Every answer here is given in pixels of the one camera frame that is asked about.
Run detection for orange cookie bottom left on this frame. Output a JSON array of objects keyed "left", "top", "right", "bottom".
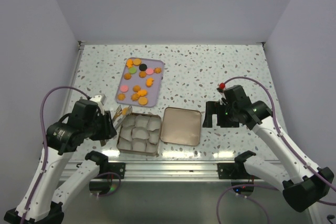
[{"left": 117, "top": 93, "right": 125, "bottom": 101}]

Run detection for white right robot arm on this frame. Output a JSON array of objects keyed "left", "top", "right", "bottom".
[{"left": 203, "top": 85, "right": 334, "bottom": 212}]

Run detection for brown round cookie left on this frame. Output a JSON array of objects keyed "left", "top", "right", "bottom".
[{"left": 123, "top": 73, "right": 132, "bottom": 80}]

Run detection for pink round cookie upper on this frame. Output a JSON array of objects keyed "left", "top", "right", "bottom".
[{"left": 145, "top": 68, "right": 154, "bottom": 75}]

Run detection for brown round cookie centre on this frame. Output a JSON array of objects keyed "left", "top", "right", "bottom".
[{"left": 139, "top": 71, "right": 146, "bottom": 78}]

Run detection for aluminium mounting rail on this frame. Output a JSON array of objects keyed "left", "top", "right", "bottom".
[{"left": 60, "top": 159, "right": 287, "bottom": 182}]

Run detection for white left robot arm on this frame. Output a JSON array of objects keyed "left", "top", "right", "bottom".
[{"left": 4, "top": 95, "right": 116, "bottom": 223}]

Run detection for orange star cookie top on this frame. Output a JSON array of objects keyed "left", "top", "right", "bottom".
[{"left": 126, "top": 59, "right": 133, "bottom": 68}]

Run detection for brown flower cookie right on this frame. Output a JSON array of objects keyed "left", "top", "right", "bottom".
[{"left": 154, "top": 68, "right": 162, "bottom": 74}]

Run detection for lilac plastic tray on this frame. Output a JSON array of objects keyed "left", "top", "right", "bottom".
[{"left": 115, "top": 57, "right": 165, "bottom": 108}]

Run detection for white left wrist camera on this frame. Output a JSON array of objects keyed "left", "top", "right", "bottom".
[{"left": 89, "top": 94, "right": 107, "bottom": 110}]

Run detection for black round cookie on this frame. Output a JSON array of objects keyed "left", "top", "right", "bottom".
[{"left": 139, "top": 63, "right": 148, "bottom": 71}]

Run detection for pink round cookie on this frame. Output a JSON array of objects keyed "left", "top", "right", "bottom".
[
  {"left": 145, "top": 68, "right": 154, "bottom": 75},
  {"left": 120, "top": 85, "right": 129, "bottom": 93}
]

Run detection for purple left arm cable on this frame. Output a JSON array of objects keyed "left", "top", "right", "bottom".
[{"left": 19, "top": 86, "right": 121, "bottom": 224}]

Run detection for green round cookie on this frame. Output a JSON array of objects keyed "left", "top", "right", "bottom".
[{"left": 129, "top": 67, "right": 137, "bottom": 74}]

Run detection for orange round biscuit cookie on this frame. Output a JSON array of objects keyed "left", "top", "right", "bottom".
[{"left": 122, "top": 106, "right": 132, "bottom": 116}]

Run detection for orange animal shaped cookie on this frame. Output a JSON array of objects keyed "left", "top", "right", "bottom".
[{"left": 145, "top": 78, "right": 154, "bottom": 88}]

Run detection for gold cookie tin lid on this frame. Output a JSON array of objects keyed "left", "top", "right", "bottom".
[{"left": 160, "top": 107, "right": 202, "bottom": 146}]

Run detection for gold cookie tin base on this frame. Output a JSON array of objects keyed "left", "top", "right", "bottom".
[{"left": 117, "top": 113, "right": 162, "bottom": 156}]

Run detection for orange ridged cookie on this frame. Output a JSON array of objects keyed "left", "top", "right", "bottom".
[{"left": 131, "top": 93, "right": 140, "bottom": 101}]

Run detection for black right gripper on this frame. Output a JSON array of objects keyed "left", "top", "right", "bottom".
[{"left": 203, "top": 100, "right": 239, "bottom": 128}]

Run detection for brown round cookie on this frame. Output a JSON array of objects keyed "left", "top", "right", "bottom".
[
  {"left": 139, "top": 71, "right": 146, "bottom": 78},
  {"left": 123, "top": 73, "right": 132, "bottom": 80}
]

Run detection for orange flower cookie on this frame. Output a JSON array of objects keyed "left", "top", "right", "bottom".
[
  {"left": 137, "top": 90, "right": 148, "bottom": 97},
  {"left": 133, "top": 85, "right": 141, "bottom": 92}
]

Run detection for pink round cookie lower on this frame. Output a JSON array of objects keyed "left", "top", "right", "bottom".
[{"left": 120, "top": 85, "right": 129, "bottom": 93}]

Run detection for metal tongs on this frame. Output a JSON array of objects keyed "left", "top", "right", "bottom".
[{"left": 112, "top": 105, "right": 131, "bottom": 130}]

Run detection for orange round cookie large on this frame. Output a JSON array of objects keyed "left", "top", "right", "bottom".
[{"left": 138, "top": 97, "right": 148, "bottom": 106}]

